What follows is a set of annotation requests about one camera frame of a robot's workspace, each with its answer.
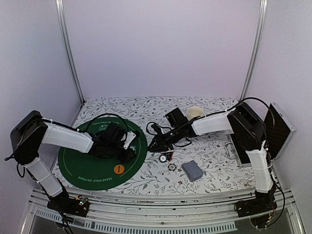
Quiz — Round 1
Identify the floral tablecloth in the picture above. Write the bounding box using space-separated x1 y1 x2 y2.
52 97 255 195

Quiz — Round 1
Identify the blue playing card deck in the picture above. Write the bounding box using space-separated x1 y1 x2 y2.
181 160 203 182

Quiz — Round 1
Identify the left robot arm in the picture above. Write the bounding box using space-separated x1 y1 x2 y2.
4 110 140 217

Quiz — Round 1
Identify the left aluminium frame post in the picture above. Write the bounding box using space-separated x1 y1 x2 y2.
55 0 85 105

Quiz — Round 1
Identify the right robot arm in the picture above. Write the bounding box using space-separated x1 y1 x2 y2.
147 98 279 217

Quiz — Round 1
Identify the right aluminium frame post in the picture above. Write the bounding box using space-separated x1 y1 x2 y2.
239 0 268 100

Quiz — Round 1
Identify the orange big blind button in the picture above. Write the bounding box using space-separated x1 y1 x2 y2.
114 164 125 175

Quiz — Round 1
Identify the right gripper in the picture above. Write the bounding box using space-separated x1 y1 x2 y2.
147 126 183 152

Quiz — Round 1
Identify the black white poker chip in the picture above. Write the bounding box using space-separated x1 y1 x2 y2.
159 155 167 163

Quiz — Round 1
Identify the green poker mat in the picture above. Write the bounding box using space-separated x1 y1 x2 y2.
54 120 147 191

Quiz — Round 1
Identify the front aluminium rail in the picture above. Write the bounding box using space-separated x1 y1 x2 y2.
20 187 304 234

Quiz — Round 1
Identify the black red triangular chip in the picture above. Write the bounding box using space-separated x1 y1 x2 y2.
162 151 174 161

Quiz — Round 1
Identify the white ceramic mug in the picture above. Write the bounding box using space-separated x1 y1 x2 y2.
186 106 204 120

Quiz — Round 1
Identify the aluminium frame post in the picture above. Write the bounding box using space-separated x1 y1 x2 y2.
55 0 85 105
239 0 268 100

